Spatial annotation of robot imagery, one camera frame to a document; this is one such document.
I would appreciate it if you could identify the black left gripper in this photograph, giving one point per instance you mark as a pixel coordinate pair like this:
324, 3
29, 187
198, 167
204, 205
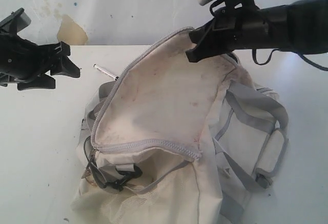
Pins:
25, 63

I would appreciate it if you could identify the white backpack with grey straps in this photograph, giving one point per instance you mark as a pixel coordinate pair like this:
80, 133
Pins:
205, 136

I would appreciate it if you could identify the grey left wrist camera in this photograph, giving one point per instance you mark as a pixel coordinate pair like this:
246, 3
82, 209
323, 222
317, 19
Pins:
15, 22

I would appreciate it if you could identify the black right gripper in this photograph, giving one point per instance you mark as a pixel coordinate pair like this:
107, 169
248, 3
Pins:
241, 29

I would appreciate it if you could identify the white marker black cap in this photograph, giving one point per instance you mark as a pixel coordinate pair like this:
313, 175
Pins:
105, 71

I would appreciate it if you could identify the black plastic strap buckle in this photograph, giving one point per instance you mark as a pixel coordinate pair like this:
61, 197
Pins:
119, 184

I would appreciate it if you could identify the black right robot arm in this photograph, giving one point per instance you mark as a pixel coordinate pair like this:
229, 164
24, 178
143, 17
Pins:
300, 28

